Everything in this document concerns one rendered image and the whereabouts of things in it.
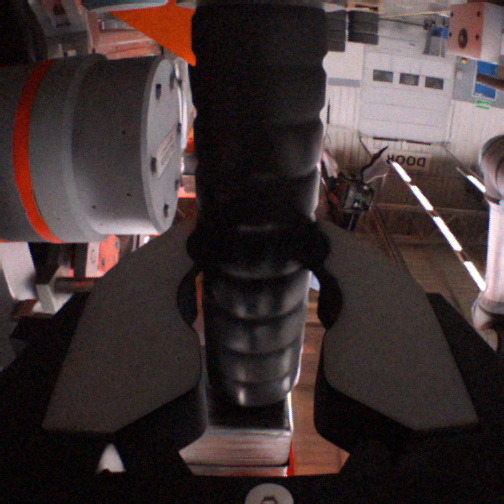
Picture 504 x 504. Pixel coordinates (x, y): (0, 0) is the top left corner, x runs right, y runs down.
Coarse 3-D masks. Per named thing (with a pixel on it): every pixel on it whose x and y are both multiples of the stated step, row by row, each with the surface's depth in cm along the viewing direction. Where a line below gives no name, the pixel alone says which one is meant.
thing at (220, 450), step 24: (216, 408) 15; (240, 408) 15; (264, 408) 15; (288, 408) 15; (216, 432) 14; (240, 432) 14; (264, 432) 14; (288, 432) 14; (192, 456) 15; (216, 456) 15; (240, 456) 15; (264, 456) 15; (288, 456) 15
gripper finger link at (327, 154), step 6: (324, 138) 81; (324, 144) 81; (330, 144) 81; (324, 150) 82; (330, 150) 82; (324, 156) 83; (330, 156) 80; (330, 162) 82; (336, 162) 84; (330, 168) 84; (336, 168) 80; (330, 174) 85; (336, 174) 83
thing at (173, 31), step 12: (120, 12) 65; (132, 12) 65; (144, 12) 65; (156, 12) 66; (168, 12) 66; (180, 12) 66; (192, 12) 66; (132, 24) 66; (144, 24) 67; (156, 24) 67; (168, 24) 67; (180, 24) 67; (156, 36) 68; (168, 36) 68; (180, 36) 68; (168, 48) 69; (180, 48) 69; (192, 60) 71
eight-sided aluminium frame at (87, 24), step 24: (48, 0) 39; (72, 0) 38; (48, 24) 41; (72, 24) 42; (96, 24) 45; (48, 48) 44; (72, 48) 45; (96, 48) 47; (48, 264) 49; (96, 264) 53
